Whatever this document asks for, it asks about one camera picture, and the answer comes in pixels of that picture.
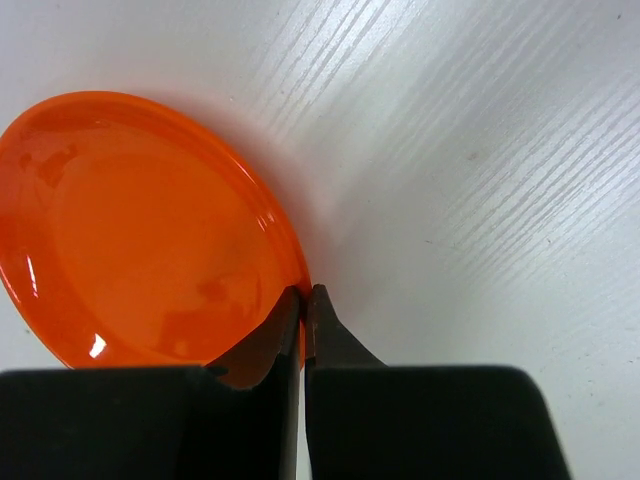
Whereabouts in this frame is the orange plate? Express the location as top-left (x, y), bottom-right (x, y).
top-left (1, 91), bottom-right (311, 369)

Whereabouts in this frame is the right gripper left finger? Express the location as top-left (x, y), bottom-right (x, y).
top-left (1, 287), bottom-right (302, 479)

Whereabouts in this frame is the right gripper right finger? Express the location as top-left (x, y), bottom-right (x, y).
top-left (305, 284), bottom-right (570, 479)

